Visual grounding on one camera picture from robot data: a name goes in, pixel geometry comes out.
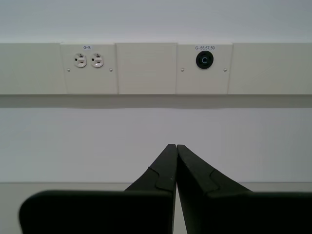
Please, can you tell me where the black round socket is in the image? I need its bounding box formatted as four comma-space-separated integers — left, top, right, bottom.
195, 50, 215, 70

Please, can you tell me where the blank cream cover plate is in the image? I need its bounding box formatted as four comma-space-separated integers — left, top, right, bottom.
115, 42, 178, 95

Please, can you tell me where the cream duplex outlet cover plate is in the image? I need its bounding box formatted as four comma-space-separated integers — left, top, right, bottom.
60, 42, 119, 95

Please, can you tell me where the cream socket cover plate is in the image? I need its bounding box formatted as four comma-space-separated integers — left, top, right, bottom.
175, 42, 234, 95

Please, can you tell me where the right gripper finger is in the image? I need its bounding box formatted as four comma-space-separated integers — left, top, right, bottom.
19, 143, 177, 234
176, 144, 312, 234

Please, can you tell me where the cream wall raceway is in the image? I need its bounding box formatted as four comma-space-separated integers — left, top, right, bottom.
0, 42, 312, 96

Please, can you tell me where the white power receptacle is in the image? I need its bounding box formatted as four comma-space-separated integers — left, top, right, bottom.
90, 53, 104, 69
74, 53, 88, 69

